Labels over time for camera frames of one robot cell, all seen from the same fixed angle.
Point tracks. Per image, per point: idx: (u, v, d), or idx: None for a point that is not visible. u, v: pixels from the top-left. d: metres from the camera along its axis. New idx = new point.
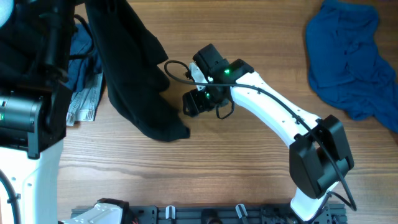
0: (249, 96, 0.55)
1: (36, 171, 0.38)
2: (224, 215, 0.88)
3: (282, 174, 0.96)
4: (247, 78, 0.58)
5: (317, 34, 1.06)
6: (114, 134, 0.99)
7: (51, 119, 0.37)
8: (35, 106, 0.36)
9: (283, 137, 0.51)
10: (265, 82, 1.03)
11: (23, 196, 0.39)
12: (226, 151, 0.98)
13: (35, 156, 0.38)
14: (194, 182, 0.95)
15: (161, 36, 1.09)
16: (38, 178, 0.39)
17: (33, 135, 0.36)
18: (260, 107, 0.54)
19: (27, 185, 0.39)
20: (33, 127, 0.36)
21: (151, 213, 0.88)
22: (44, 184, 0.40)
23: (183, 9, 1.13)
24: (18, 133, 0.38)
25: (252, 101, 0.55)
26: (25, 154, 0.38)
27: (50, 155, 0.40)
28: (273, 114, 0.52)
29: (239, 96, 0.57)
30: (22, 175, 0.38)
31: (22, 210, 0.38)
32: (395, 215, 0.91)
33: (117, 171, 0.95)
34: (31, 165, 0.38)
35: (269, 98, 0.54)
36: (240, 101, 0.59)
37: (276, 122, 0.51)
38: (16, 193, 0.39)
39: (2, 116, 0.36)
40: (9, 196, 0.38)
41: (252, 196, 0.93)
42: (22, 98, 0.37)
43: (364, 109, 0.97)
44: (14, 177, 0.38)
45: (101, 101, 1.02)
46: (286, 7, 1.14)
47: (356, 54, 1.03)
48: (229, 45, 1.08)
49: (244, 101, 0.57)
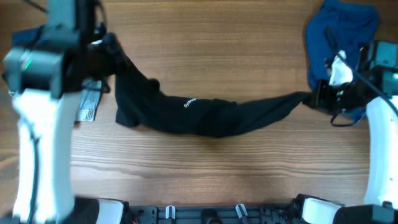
0: (390, 122, 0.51)
1: (56, 116, 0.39)
2: (224, 215, 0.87)
3: (282, 174, 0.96)
4: (379, 106, 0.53)
5: (316, 35, 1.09)
6: (114, 134, 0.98)
7: (73, 68, 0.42)
8: (58, 56, 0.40)
9: (372, 176, 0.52)
10: (265, 81, 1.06)
11: (43, 142, 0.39)
12: (226, 151, 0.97)
13: (57, 95, 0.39)
14: (194, 182, 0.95)
15: (161, 37, 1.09)
16: (56, 129, 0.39)
17: (54, 80, 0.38)
18: (387, 144, 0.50)
19: (46, 126, 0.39)
20: (55, 71, 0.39)
21: (151, 213, 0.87)
22: (63, 135, 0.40)
23: (183, 9, 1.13)
24: (38, 81, 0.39)
25: (388, 136, 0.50)
26: (48, 96, 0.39)
27: (69, 107, 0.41)
28: (391, 166, 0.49)
29: (374, 107, 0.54)
30: (41, 117, 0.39)
31: (40, 153, 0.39)
32: None
33: (117, 171, 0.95)
34: (50, 108, 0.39)
35: (384, 123, 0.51)
36: (374, 113, 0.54)
37: (384, 171, 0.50)
38: (36, 135, 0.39)
39: (25, 63, 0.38)
40: (30, 134, 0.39)
41: (251, 196, 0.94)
42: (45, 50, 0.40)
43: None
44: (34, 122, 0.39)
45: (101, 101, 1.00)
46: (286, 7, 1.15)
47: (356, 55, 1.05)
48: (229, 45, 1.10)
49: (379, 119, 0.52)
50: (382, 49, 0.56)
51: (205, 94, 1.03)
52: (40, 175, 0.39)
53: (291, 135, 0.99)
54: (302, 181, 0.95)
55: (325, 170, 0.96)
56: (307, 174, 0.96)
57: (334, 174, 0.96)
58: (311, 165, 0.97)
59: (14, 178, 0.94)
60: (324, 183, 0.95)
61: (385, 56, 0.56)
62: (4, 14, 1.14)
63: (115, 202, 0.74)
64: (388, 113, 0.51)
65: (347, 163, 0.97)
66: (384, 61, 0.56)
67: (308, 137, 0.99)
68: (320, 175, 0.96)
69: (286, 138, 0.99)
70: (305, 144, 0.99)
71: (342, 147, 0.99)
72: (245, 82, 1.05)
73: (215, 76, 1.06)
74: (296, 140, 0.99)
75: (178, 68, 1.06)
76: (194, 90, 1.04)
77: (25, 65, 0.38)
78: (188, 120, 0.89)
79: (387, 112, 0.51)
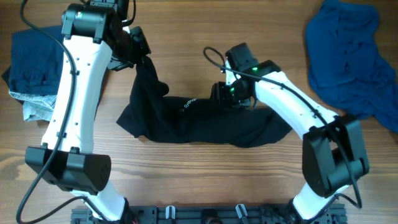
0: (272, 91, 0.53)
1: (96, 53, 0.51)
2: (224, 215, 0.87)
3: (282, 174, 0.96)
4: (260, 88, 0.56)
5: (318, 34, 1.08)
6: (114, 134, 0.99)
7: (113, 25, 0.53)
8: (103, 15, 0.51)
9: (296, 129, 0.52)
10: None
11: (81, 73, 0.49)
12: (226, 151, 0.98)
13: (98, 40, 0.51)
14: (194, 182, 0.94)
15: (161, 36, 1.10)
16: (94, 62, 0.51)
17: (99, 27, 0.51)
18: (279, 99, 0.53)
19: (87, 65, 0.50)
20: (101, 20, 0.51)
21: (151, 213, 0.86)
22: (95, 74, 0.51)
23: (184, 9, 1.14)
24: (88, 30, 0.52)
25: (277, 97, 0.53)
26: (91, 40, 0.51)
27: (103, 56, 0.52)
28: (292, 107, 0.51)
29: (258, 91, 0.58)
30: (85, 56, 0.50)
31: (76, 90, 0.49)
32: (395, 215, 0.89)
33: (117, 171, 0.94)
34: (92, 48, 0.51)
35: (272, 95, 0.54)
36: (262, 96, 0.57)
37: (294, 116, 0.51)
38: (76, 69, 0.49)
39: (81, 14, 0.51)
40: (71, 69, 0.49)
41: (252, 196, 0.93)
42: (94, 9, 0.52)
43: (364, 109, 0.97)
44: (78, 58, 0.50)
45: (101, 101, 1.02)
46: (286, 7, 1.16)
47: (356, 54, 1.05)
48: (229, 45, 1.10)
49: (267, 94, 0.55)
50: (239, 52, 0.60)
51: (205, 94, 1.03)
52: (73, 102, 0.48)
53: (290, 135, 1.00)
54: (302, 181, 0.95)
55: None
56: None
57: None
58: None
59: (13, 178, 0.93)
60: None
61: (245, 56, 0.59)
62: (5, 14, 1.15)
63: (120, 196, 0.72)
64: (270, 83, 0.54)
65: None
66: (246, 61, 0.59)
67: None
68: None
69: (286, 139, 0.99)
70: None
71: None
72: None
73: (216, 76, 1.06)
74: (296, 140, 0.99)
75: (178, 68, 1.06)
76: (194, 89, 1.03)
77: (79, 17, 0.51)
78: (192, 134, 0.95)
79: (268, 82, 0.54)
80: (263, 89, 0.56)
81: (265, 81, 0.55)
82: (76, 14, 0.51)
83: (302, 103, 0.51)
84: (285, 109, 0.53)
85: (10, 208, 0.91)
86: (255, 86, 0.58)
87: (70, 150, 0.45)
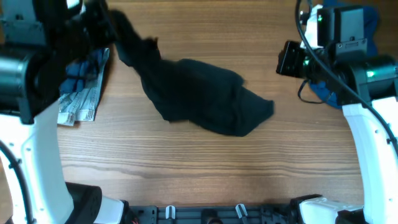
0: (376, 137, 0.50)
1: (31, 137, 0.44)
2: (223, 215, 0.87)
3: (282, 174, 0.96)
4: (361, 114, 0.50)
5: None
6: (114, 134, 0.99)
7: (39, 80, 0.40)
8: (20, 66, 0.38)
9: (368, 190, 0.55)
10: (265, 81, 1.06)
11: (24, 160, 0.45)
12: (226, 151, 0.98)
13: (28, 121, 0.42)
14: (194, 182, 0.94)
15: (161, 36, 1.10)
16: (34, 144, 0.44)
17: (20, 96, 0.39)
18: (378, 157, 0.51)
19: (27, 150, 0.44)
20: (18, 89, 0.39)
21: (151, 213, 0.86)
22: (42, 154, 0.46)
23: (184, 9, 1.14)
24: (8, 99, 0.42)
25: (378, 152, 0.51)
26: (19, 120, 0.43)
27: (45, 118, 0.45)
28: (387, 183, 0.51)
29: (350, 109, 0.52)
30: (18, 140, 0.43)
31: (24, 172, 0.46)
32: None
33: (117, 171, 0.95)
34: (25, 132, 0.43)
35: (374, 147, 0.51)
36: (354, 118, 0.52)
37: (382, 190, 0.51)
38: (16, 158, 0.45)
39: None
40: (11, 162, 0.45)
41: (252, 196, 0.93)
42: (5, 60, 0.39)
43: None
44: (12, 143, 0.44)
45: (101, 101, 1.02)
46: (286, 7, 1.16)
47: None
48: (229, 45, 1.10)
49: (365, 133, 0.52)
50: (347, 20, 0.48)
51: None
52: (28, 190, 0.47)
53: (291, 135, 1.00)
54: (302, 181, 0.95)
55: (325, 170, 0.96)
56: (308, 174, 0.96)
57: (333, 174, 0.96)
58: (311, 165, 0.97)
59: None
60: (324, 183, 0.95)
61: (353, 31, 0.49)
62: None
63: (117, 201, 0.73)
64: (379, 126, 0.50)
65: (347, 163, 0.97)
66: (351, 38, 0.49)
67: (308, 137, 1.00)
68: (320, 175, 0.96)
69: (286, 138, 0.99)
70: (305, 144, 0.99)
71: (342, 147, 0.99)
72: (245, 82, 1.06)
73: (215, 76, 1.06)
74: (296, 140, 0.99)
75: None
76: None
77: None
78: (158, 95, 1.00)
79: (377, 126, 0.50)
80: (365, 120, 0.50)
81: (375, 122, 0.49)
82: None
83: None
84: (378, 173, 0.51)
85: (10, 208, 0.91)
86: (352, 104, 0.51)
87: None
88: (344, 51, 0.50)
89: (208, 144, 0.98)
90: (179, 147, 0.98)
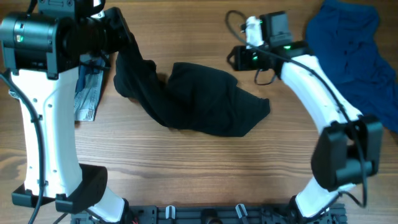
0: (300, 73, 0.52)
1: (54, 93, 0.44)
2: (224, 215, 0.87)
3: (282, 174, 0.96)
4: (289, 68, 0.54)
5: (318, 34, 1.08)
6: (114, 133, 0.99)
7: (67, 42, 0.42)
8: (51, 28, 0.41)
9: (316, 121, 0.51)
10: (265, 82, 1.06)
11: (45, 116, 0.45)
12: (226, 151, 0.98)
13: (53, 76, 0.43)
14: (194, 182, 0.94)
15: (161, 36, 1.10)
16: (56, 100, 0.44)
17: (51, 53, 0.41)
18: (305, 85, 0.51)
19: (48, 106, 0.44)
20: (51, 48, 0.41)
21: (151, 213, 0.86)
22: (62, 121, 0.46)
23: (184, 9, 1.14)
24: (37, 56, 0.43)
25: (303, 80, 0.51)
26: (45, 75, 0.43)
27: (68, 79, 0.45)
28: (319, 97, 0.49)
29: (284, 71, 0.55)
30: (42, 96, 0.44)
31: (44, 129, 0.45)
32: (395, 215, 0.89)
33: (117, 171, 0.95)
34: (49, 86, 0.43)
35: (304, 83, 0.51)
36: (289, 78, 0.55)
37: (318, 104, 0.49)
38: (38, 113, 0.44)
39: (22, 38, 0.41)
40: (33, 116, 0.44)
41: (252, 196, 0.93)
42: (38, 22, 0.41)
43: (363, 109, 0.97)
44: (35, 99, 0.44)
45: (101, 101, 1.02)
46: (286, 7, 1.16)
47: (356, 53, 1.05)
48: (229, 45, 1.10)
49: (293, 78, 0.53)
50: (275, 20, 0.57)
51: None
52: (45, 155, 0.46)
53: (290, 136, 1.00)
54: (302, 181, 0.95)
55: None
56: (308, 174, 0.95)
57: None
58: None
59: (13, 178, 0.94)
60: None
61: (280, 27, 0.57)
62: None
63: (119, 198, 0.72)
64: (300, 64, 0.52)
65: None
66: (280, 32, 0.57)
67: (308, 137, 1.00)
68: None
69: (286, 138, 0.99)
70: (305, 144, 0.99)
71: None
72: (245, 82, 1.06)
73: None
74: (296, 140, 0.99)
75: None
76: None
77: (21, 38, 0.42)
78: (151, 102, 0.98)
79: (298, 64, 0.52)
80: (290, 68, 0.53)
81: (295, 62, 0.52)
82: (15, 38, 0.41)
83: (330, 94, 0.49)
84: (310, 100, 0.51)
85: (11, 208, 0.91)
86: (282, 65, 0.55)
87: (56, 198, 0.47)
88: (277, 42, 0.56)
89: (208, 144, 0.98)
90: (179, 147, 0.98)
